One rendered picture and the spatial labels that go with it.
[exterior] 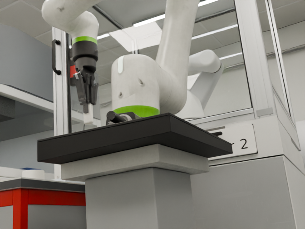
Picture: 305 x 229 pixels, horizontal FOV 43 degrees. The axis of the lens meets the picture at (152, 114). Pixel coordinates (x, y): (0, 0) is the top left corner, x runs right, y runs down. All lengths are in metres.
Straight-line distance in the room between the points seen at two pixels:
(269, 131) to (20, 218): 0.89
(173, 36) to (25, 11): 3.15
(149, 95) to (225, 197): 0.62
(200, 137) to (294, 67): 4.06
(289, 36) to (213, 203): 3.74
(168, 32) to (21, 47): 1.35
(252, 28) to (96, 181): 0.94
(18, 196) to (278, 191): 0.86
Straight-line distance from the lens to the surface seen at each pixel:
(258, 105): 1.51
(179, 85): 1.17
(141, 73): 1.02
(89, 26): 1.45
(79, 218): 1.39
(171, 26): 1.23
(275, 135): 1.47
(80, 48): 1.41
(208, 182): 1.51
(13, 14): 4.31
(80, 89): 1.36
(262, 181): 1.46
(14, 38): 2.40
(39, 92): 2.43
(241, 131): 1.48
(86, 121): 1.35
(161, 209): 0.89
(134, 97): 1.00
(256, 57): 1.57
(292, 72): 4.87
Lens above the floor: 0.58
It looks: 17 degrees up
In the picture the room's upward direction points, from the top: 5 degrees counter-clockwise
